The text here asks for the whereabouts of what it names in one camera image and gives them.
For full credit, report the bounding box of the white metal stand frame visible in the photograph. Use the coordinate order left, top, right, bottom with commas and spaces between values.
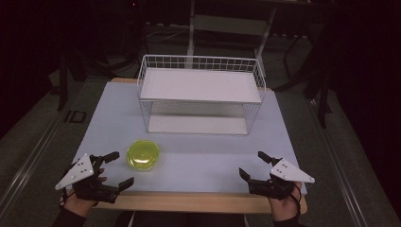
184, 0, 279, 79

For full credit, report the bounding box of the black cable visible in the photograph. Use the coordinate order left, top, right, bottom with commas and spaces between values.
288, 185, 302, 219
59, 188, 78, 208

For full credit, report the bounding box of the white floor cable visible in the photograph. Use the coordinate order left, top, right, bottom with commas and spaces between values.
143, 26, 191, 45

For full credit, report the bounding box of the person's right hand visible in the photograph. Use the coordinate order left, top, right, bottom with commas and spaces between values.
268, 182, 303, 222

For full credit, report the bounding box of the light blue table mat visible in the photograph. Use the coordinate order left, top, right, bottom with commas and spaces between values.
66, 81, 308, 196

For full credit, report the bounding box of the black stand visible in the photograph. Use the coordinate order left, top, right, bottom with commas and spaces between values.
302, 60, 334, 130
56, 46, 79, 112

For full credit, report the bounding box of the yellow-green lidded container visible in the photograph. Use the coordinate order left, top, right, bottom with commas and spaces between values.
126, 139, 161, 172

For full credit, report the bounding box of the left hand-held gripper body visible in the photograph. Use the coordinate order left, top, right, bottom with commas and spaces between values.
55, 153, 121, 204

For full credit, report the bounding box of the person's left hand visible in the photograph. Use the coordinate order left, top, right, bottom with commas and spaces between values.
61, 167, 108, 219

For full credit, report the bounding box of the metal floor rail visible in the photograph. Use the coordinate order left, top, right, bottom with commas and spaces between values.
306, 98, 372, 227
0, 103, 75, 217

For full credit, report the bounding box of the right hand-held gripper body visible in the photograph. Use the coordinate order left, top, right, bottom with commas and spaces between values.
248, 158, 316, 201

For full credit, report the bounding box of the white wire shelf rack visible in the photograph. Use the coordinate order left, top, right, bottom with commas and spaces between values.
136, 54, 268, 136

